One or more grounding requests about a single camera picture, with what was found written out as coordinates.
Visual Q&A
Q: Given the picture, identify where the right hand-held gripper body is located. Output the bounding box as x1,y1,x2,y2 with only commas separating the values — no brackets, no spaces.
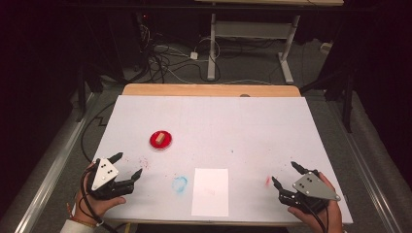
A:
277,171,342,216

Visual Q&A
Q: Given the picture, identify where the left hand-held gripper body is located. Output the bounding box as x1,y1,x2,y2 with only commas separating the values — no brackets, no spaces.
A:
86,157,135,200

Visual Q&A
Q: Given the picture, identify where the red ink pad dish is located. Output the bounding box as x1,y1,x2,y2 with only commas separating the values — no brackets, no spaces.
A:
149,129,173,150

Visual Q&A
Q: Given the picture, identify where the person's left hand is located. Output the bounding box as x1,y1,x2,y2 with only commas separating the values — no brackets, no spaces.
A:
74,163,127,221

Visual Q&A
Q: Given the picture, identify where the person's right hand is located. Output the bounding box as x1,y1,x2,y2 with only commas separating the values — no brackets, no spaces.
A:
287,172,345,233

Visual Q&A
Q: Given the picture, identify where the white paper sheet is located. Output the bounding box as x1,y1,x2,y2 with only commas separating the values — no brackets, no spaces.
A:
190,167,230,218

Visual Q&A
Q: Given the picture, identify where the black tripod stand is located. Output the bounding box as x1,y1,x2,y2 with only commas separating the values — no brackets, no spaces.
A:
299,62,355,134

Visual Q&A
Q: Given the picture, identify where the wooden table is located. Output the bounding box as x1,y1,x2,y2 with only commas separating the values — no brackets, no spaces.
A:
103,83,355,227

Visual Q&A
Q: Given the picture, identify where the white floor socket box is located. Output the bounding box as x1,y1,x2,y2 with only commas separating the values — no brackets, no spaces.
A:
319,41,334,55

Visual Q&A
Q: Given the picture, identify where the white metal-legged desk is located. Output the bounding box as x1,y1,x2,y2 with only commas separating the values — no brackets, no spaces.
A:
193,0,345,85

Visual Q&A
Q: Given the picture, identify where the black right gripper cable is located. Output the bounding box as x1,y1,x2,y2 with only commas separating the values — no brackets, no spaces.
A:
302,202,330,233

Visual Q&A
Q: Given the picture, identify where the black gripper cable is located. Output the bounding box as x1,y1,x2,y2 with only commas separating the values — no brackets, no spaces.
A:
302,202,330,233
79,167,120,233

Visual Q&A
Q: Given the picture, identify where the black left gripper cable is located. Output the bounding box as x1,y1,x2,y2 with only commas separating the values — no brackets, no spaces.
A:
79,167,120,233

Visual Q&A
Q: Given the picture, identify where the black floor cable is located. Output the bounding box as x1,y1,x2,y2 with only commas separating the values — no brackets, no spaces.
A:
80,101,117,163

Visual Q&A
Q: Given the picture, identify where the gold bracelet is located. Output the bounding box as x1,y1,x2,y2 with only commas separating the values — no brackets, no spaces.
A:
65,202,105,229

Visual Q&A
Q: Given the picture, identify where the grey metal floor rail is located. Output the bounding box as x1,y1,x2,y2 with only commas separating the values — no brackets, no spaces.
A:
326,96,404,233
13,91,102,233

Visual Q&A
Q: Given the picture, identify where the bundle of black floor cables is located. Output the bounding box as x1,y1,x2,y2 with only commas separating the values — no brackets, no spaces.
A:
137,13,217,85

